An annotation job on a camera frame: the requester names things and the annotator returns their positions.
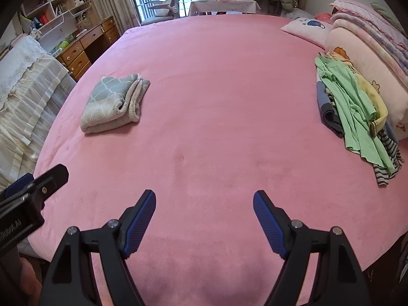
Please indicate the yellow garment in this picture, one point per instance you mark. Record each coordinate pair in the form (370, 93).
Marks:
(376, 102)

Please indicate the pink printed pillow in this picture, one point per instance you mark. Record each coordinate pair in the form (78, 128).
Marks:
(306, 28)

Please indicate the pink floral folded quilt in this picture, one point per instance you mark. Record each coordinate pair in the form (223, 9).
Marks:
(366, 22)

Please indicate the wooden wall bookshelf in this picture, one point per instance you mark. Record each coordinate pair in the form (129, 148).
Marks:
(47, 1)

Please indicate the pile of unfolded clothes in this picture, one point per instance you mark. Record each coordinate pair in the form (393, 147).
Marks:
(350, 111)

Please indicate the pale green folded cloth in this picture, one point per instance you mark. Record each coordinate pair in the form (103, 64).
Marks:
(384, 11)

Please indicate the small table with tablecloth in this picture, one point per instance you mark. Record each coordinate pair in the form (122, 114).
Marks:
(223, 4)

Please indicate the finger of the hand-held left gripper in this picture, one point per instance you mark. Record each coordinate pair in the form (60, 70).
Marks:
(52, 178)
(17, 183)

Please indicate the black white striped garment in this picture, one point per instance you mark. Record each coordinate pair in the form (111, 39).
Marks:
(387, 153)

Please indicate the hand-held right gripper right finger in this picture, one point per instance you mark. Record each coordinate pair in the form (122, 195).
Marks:
(269, 221)

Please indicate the pink bed blanket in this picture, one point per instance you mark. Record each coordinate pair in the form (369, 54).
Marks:
(207, 102)

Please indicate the coral pink cloth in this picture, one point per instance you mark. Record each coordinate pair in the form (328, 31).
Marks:
(322, 16)

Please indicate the stack of folded blankets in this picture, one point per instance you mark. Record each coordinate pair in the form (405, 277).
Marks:
(360, 54)

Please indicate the woven basket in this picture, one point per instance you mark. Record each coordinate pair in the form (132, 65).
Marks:
(83, 22)

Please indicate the person's left hand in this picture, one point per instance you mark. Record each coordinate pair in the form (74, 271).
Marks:
(30, 277)

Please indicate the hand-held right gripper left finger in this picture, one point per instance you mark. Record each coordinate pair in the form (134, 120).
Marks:
(140, 221)

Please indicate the blue grey garment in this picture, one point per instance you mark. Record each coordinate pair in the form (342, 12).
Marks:
(328, 114)

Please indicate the grey diamond pattern sweater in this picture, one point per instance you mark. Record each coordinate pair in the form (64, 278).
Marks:
(108, 102)

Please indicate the wooden desk with drawers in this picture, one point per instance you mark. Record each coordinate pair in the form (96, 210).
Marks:
(83, 47)

